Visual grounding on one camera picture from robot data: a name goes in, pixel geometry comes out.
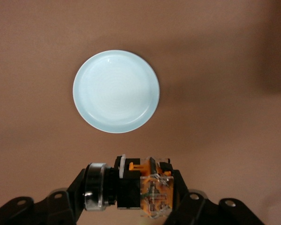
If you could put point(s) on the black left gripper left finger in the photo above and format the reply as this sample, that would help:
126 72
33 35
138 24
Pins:
61 206

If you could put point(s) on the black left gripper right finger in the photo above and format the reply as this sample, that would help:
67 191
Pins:
196 211

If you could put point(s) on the light blue round plate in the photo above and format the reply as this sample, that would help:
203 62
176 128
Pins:
116 91

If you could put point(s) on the orange and black push-button switch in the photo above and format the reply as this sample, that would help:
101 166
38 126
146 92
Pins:
131 187

